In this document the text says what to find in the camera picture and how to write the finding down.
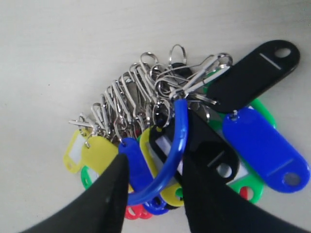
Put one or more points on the blue plastic key tag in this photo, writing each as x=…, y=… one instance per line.
x=181, y=131

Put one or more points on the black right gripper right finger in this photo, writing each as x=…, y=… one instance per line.
x=213, y=207

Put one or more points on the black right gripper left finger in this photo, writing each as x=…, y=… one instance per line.
x=100, y=209

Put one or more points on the bunch of coloured key tags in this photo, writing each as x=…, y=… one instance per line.
x=135, y=116

